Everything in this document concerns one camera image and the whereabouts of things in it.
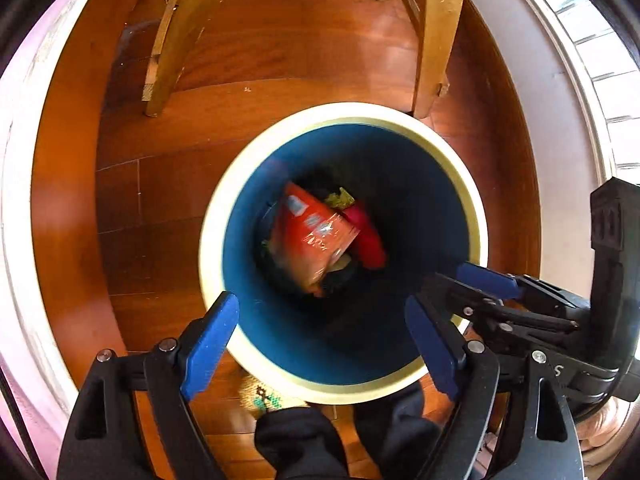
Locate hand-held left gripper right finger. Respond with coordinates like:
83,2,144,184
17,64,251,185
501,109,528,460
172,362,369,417
404,294,586,480

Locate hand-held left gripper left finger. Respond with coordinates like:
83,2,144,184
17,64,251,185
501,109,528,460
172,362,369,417
56,291,240,480

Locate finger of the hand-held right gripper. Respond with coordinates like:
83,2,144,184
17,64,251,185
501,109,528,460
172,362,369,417
421,272,581,348
456,261,591,314

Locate red wrapper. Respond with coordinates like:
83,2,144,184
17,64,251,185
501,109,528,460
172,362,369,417
345,202,387,270

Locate blue trash bin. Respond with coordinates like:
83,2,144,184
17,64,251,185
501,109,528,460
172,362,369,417
198,102,489,405

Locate green paper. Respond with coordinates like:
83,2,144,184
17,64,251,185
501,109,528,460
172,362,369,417
325,187,356,211

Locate orange snack wrapper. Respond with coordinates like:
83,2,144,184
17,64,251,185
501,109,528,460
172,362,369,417
270,182,362,293

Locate person's right hand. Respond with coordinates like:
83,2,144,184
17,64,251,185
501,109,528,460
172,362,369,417
575,396,633,468

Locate person's left yellow slipper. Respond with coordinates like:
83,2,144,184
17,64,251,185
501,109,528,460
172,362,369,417
239,377,311,418

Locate person's black pants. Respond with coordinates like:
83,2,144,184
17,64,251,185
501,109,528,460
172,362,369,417
254,384,451,480

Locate pink bed blanket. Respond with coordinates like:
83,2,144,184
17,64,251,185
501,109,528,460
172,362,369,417
0,0,126,480

